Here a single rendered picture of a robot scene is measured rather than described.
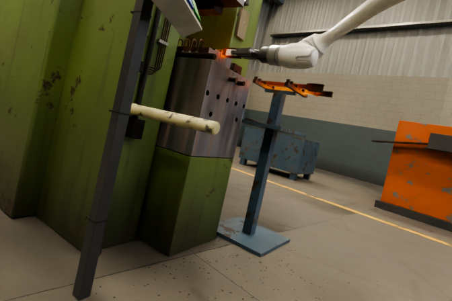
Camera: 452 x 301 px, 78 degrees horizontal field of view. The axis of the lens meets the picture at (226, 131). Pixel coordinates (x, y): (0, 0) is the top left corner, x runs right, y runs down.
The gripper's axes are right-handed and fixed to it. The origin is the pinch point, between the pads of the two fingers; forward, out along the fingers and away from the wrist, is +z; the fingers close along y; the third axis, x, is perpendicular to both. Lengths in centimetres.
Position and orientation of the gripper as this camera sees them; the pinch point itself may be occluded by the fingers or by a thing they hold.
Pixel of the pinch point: (233, 53)
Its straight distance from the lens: 144.4
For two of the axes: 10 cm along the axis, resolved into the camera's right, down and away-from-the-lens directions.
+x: 2.2, -9.8, -0.2
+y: 5.3, 1.0, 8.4
